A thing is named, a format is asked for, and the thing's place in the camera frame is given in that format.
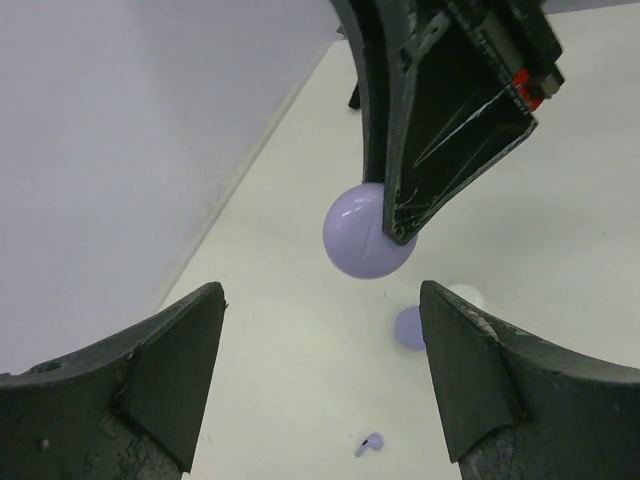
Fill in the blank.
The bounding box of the purple charging case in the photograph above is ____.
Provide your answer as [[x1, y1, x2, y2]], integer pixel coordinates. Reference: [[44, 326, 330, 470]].
[[394, 306, 426, 351], [322, 183, 418, 279]]

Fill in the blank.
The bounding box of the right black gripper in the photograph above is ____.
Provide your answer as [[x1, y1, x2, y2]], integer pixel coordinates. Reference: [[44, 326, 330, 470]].
[[329, 1, 564, 245]]

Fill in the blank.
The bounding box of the white earbud charging case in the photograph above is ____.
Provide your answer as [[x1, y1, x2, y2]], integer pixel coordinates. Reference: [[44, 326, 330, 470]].
[[448, 283, 485, 310]]

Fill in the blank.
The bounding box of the black cloth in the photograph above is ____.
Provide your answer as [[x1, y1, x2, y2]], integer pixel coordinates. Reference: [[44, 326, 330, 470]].
[[348, 84, 361, 111]]

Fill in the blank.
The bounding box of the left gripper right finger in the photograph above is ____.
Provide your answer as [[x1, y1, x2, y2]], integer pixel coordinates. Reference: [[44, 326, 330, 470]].
[[420, 281, 639, 479]]

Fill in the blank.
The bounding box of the purple earbud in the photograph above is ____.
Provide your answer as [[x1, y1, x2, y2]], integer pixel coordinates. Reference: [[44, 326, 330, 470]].
[[354, 432, 385, 458]]

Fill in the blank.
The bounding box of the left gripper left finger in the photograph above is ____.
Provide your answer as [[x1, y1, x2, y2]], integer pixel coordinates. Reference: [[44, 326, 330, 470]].
[[1, 282, 227, 479]]

